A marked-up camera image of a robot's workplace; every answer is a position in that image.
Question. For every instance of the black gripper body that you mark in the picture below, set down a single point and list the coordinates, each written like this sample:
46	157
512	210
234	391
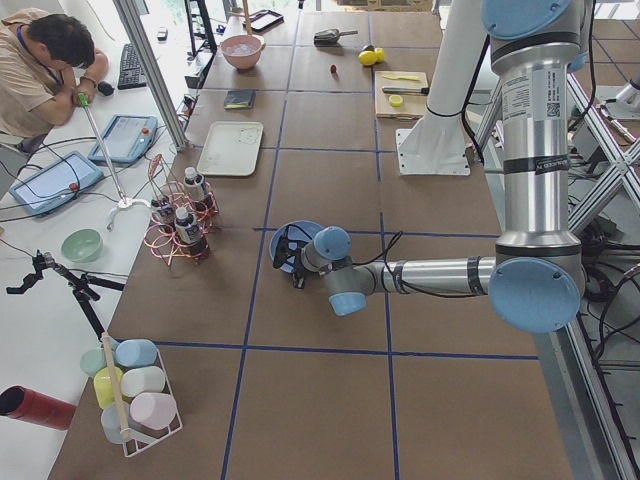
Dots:
296	258

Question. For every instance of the blue plate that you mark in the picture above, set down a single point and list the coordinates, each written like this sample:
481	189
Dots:
304	230

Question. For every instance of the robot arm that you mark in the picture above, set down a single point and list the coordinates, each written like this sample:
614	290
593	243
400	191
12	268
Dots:
534	280

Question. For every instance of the tea bottle white cap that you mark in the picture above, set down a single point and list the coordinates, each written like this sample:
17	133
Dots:
188	230
162	210
194	185

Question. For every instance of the cream bear tray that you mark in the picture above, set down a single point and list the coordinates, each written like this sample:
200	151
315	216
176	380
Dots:
231	149

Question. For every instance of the grey yellow cloth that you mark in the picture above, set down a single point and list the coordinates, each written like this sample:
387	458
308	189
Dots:
239	99

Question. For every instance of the lemon half slice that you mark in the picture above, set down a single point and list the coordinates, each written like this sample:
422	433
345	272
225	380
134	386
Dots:
396	100

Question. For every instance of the steel muddler black tip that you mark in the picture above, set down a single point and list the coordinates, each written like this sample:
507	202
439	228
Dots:
406	90

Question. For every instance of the wooden cutting board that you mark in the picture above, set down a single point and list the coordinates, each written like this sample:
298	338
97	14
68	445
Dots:
414	106

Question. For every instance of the green bowl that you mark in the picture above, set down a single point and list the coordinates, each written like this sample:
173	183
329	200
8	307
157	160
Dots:
82	246

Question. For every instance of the pink bowl of ice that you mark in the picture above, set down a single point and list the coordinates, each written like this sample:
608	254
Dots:
243	51

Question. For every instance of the black tripod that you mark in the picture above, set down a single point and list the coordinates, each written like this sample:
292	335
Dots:
80	286

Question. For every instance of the yellow lemon front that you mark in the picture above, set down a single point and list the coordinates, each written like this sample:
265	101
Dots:
368	58

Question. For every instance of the yellow lemon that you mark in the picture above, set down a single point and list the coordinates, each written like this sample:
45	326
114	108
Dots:
368	58
380	54

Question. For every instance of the yellow plastic knife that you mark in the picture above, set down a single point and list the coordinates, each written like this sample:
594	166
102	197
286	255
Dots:
402	77

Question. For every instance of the steel ice scoop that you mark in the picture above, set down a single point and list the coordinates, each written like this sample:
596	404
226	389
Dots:
332	36

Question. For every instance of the yellow lemon back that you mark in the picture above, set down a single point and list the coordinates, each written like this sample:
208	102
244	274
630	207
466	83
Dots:
380	54

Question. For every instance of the black keyboard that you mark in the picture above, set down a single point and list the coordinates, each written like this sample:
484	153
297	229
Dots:
131	74

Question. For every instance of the blue teach pendant near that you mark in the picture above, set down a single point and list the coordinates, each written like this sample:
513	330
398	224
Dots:
57	184

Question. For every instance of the wooden stand with base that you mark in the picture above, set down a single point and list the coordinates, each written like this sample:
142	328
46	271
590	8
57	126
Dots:
246	13

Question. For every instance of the reacher grabber stick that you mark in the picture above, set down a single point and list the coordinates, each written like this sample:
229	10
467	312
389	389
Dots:
125	202

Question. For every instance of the red cylinder bottle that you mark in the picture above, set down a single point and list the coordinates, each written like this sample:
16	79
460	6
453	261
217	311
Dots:
24	404

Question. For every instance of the person in beige shirt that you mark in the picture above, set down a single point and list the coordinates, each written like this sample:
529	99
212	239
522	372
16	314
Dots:
47	61

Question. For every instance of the copper wire bottle rack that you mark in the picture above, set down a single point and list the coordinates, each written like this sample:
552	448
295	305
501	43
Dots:
163	240

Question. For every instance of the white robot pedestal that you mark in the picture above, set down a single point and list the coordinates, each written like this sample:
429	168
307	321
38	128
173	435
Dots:
436	145

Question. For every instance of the white wire cup rack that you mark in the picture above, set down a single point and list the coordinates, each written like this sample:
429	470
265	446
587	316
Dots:
133	391

